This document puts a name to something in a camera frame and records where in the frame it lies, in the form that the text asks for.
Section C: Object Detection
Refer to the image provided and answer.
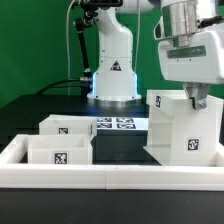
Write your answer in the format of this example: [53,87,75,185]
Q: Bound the white hanging cable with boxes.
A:
[65,0,77,96]

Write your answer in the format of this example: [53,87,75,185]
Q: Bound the black cable on table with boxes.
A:
[35,76,94,96]

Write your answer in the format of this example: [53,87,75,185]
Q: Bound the white marker tag sheet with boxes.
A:
[97,117,148,131]

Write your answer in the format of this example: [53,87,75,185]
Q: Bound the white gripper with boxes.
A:
[158,23,224,110]

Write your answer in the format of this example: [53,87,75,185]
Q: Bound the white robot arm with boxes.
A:
[88,0,224,110]

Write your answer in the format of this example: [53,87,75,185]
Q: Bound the white front drawer tray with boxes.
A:
[28,134,93,165]

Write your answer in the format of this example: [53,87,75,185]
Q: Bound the white U-shaped border frame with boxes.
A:
[0,135,224,191]

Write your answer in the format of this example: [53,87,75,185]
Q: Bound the white drawer tray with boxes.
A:
[28,134,93,165]
[39,114,97,140]

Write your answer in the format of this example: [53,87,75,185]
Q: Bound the white drawer cabinet box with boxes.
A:
[144,90,223,166]

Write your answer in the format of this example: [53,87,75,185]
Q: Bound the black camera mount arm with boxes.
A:
[74,0,123,78]

